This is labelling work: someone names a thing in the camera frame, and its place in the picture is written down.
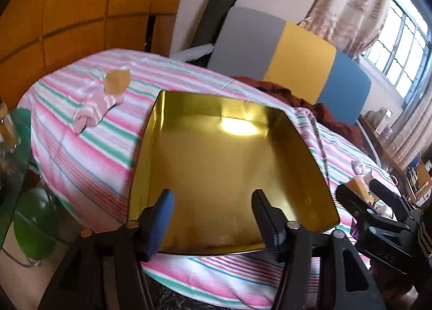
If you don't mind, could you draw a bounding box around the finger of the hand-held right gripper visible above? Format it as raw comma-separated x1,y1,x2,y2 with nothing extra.
369,179,419,219
336,183,382,229

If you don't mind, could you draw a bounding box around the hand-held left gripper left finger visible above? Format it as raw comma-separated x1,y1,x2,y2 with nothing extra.
37,188,176,310

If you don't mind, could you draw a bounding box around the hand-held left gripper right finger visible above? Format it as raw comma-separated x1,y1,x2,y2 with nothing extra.
251,189,387,310

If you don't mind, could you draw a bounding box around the yellow sponge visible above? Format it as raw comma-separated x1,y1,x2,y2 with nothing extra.
349,176,372,196
104,69,131,95

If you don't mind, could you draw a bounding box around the gold metal tin box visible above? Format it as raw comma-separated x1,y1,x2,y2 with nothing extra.
127,90,341,256

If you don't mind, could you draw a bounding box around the person's right forearm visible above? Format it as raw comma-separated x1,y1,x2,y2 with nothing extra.
417,209,432,263

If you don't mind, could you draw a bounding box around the brown cardboard carton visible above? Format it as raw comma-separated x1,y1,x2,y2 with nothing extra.
405,155,432,196

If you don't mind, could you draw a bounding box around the wooden desk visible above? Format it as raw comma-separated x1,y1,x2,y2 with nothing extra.
359,116,406,169

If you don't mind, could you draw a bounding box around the beige patterned curtain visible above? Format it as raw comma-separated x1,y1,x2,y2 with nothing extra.
388,87,432,169
299,0,397,61

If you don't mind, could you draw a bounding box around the white box on desk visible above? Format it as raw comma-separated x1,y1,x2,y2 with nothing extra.
373,107,394,136

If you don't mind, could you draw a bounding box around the rust brown blanket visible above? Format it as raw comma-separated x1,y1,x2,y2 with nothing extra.
233,75,365,152

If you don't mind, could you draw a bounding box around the pink green striped bedsheet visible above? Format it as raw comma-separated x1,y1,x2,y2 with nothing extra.
17,48,402,310

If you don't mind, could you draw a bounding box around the pink striped sock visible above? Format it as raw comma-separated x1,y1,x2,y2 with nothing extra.
72,89,125,133

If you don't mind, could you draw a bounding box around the green plastic bucket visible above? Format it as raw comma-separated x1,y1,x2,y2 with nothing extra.
12,188,59,261

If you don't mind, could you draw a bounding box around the barred window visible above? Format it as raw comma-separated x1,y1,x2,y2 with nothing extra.
361,0,432,104

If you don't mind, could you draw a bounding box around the grey yellow blue chair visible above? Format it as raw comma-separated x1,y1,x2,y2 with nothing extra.
207,6,372,126

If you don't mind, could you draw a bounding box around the glass side table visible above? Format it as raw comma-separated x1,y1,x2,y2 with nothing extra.
0,107,39,246

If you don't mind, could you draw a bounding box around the black rolled mat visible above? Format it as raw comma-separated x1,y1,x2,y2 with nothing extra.
193,0,237,61

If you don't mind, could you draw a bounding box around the orange wooden wardrobe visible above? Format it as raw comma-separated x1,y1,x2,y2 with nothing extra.
0,0,193,108

